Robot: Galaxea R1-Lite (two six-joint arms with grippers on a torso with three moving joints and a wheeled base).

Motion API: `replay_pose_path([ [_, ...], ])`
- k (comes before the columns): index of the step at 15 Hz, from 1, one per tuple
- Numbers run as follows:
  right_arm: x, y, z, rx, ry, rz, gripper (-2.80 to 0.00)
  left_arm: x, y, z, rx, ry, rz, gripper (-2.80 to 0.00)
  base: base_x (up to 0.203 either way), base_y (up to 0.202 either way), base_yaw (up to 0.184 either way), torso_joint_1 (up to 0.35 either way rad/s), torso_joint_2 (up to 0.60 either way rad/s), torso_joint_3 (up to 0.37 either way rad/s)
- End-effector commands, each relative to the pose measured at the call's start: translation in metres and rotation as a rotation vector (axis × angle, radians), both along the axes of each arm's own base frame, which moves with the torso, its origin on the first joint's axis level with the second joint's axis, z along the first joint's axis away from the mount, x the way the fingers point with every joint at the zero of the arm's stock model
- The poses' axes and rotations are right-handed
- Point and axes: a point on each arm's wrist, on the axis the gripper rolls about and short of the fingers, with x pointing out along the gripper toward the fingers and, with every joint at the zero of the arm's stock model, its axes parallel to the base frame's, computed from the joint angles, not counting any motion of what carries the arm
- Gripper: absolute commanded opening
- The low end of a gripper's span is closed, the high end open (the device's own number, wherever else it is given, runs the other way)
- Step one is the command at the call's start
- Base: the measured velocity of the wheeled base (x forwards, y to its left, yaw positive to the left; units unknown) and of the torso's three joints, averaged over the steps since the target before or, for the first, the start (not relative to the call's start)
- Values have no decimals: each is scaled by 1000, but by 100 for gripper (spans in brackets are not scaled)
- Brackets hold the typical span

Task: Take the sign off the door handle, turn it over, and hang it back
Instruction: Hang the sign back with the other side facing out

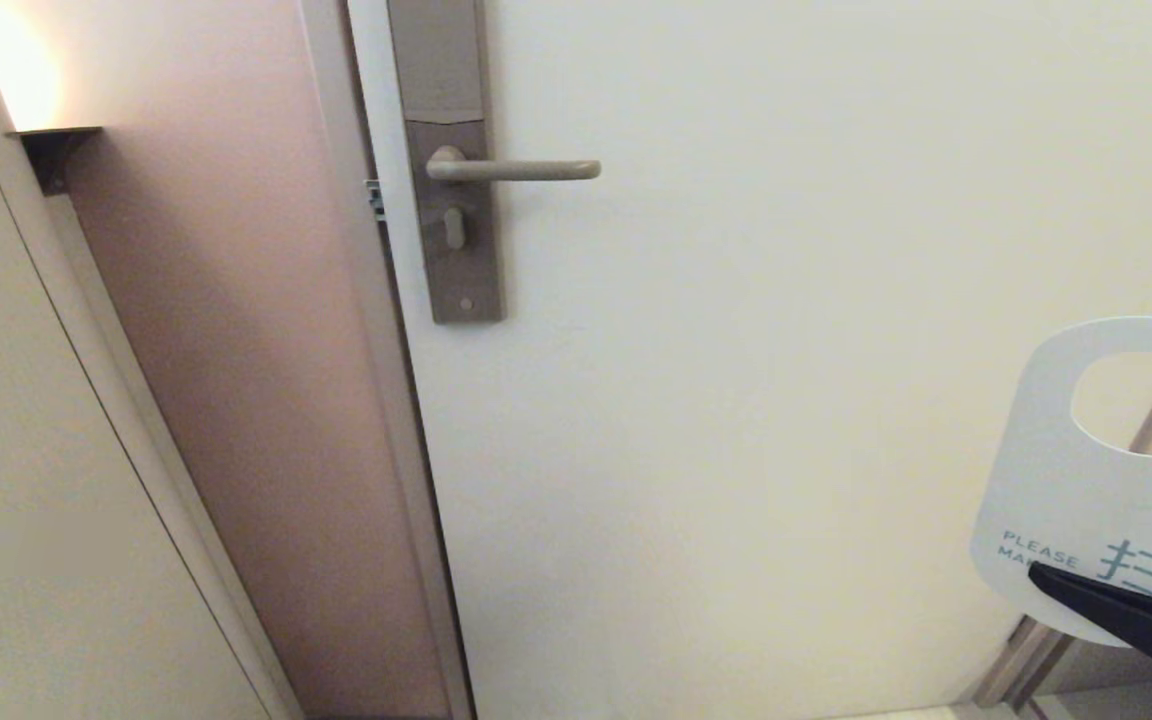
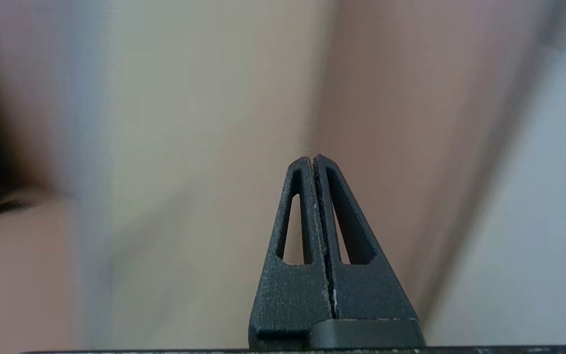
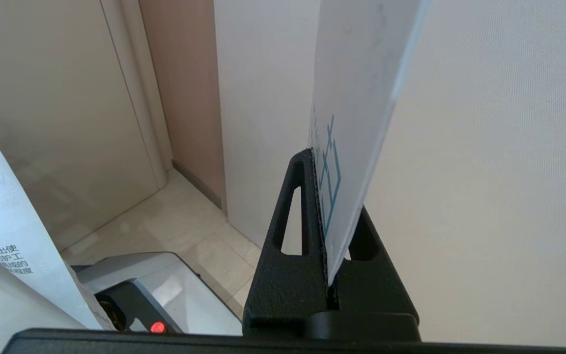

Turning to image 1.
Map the white door hanger sign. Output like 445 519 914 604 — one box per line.
969 317 1152 648

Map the white room door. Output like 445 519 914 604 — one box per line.
348 0 1152 720

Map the brown metal lock plate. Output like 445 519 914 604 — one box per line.
386 0 507 324

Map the beige cabinet panel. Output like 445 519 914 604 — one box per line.
0 68 305 720

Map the beige metal door handle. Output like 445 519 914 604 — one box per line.
425 147 602 183

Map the beige door frame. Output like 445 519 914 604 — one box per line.
298 0 477 720

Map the dark wall lamp bracket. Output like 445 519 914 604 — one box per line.
8 127 104 196

